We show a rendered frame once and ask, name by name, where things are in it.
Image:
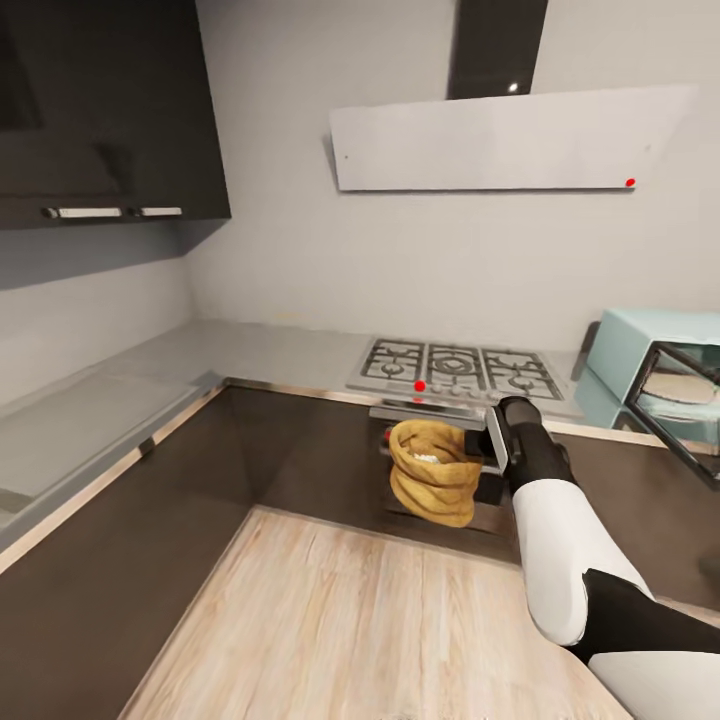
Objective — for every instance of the oven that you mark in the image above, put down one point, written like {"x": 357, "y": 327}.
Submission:
{"x": 493, "y": 524}

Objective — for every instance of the range hood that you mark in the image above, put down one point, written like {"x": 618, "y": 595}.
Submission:
{"x": 494, "y": 133}

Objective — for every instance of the popcorn bag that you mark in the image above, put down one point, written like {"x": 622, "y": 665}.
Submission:
{"x": 439, "y": 491}

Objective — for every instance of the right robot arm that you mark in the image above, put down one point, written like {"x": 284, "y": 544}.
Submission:
{"x": 581, "y": 590}

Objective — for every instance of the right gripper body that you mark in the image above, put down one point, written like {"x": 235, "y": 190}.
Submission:
{"x": 478, "y": 443}

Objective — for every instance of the burner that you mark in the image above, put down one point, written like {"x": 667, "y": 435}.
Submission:
{"x": 478, "y": 374}

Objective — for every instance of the microwave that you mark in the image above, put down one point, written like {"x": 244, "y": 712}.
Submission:
{"x": 665, "y": 367}

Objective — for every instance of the cabinet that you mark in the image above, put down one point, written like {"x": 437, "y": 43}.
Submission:
{"x": 106, "y": 116}

